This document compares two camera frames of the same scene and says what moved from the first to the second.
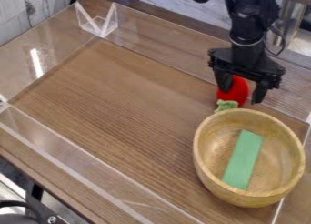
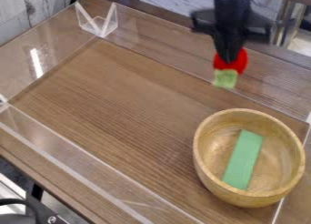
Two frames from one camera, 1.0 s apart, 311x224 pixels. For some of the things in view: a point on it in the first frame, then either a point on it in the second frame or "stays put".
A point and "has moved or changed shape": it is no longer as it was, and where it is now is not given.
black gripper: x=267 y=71 to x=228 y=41
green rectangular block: x=241 y=159 stays put
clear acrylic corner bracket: x=97 y=25 stays put
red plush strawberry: x=234 y=96 has moved or changed shape
